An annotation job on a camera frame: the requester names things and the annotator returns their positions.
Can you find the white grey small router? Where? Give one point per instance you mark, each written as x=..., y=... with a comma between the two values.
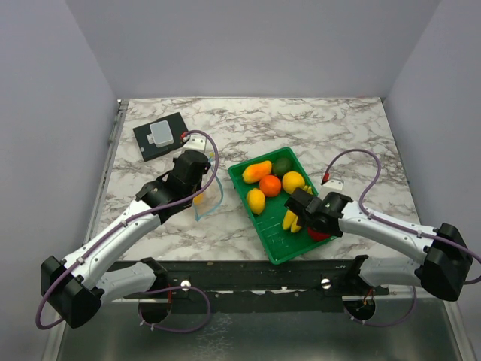
x=160, y=134

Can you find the orange fruit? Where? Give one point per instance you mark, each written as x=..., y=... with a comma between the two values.
x=270, y=185

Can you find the yellow lemon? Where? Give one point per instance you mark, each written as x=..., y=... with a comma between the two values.
x=256, y=201

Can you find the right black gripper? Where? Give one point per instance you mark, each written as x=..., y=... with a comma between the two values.
x=302, y=221

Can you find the orange peach with leaf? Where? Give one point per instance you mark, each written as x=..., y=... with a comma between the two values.
x=199, y=199

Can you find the yellow banana bunch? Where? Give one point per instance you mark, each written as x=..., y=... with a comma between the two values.
x=290, y=222

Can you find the clear zip top bag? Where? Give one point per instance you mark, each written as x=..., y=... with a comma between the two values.
x=214, y=198

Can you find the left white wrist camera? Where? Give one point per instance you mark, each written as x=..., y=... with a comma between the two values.
x=196, y=142

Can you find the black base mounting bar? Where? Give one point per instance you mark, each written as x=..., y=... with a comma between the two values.
x=257, y=286

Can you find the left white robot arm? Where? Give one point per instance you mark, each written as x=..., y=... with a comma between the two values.
x=77, y=285

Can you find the red apple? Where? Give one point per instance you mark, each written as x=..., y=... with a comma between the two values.
x=316, y=235

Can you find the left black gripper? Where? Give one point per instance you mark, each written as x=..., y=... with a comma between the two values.
x=175, y=160

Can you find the green plastic tray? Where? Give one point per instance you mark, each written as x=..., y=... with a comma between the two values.
x=280, y=245

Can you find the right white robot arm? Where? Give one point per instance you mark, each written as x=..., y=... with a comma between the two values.
x=436, y=260

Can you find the green avocado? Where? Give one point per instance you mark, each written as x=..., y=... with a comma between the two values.
x=281, y=166

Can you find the black network box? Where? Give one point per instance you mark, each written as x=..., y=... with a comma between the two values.
x=150, y=151

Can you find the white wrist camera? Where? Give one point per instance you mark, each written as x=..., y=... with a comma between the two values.
x=196, y=142
x=334, y=184

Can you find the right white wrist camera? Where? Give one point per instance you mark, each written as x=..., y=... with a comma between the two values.
x=334, y=184

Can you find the yellow orange mango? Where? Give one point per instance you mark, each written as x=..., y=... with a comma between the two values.
x=255, y=172

